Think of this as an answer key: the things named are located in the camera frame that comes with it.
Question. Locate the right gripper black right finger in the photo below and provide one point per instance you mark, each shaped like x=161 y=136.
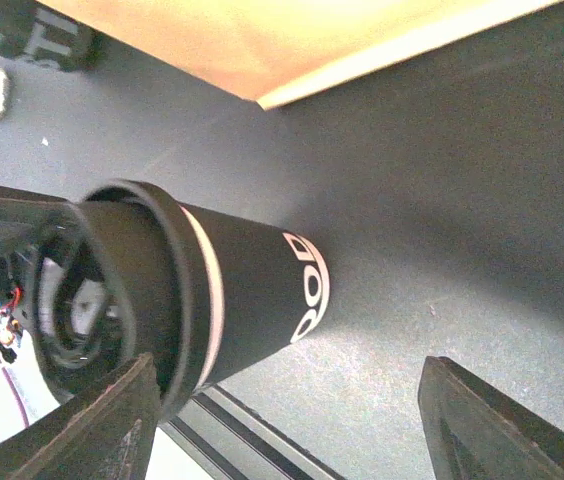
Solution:
x=474 y=431

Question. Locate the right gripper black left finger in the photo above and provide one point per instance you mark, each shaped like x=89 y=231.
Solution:
x=104 y=432

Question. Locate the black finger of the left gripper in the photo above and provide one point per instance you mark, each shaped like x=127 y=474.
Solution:
x=34 y=228

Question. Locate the orange kraft paper bag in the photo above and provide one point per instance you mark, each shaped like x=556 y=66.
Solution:
x=276 y=52

